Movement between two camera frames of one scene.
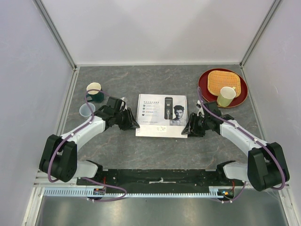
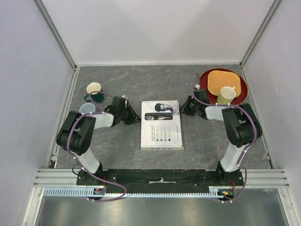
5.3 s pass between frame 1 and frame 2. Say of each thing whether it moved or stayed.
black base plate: stayed
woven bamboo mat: stayed
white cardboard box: moved
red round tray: stayed
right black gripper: moved
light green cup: stayed
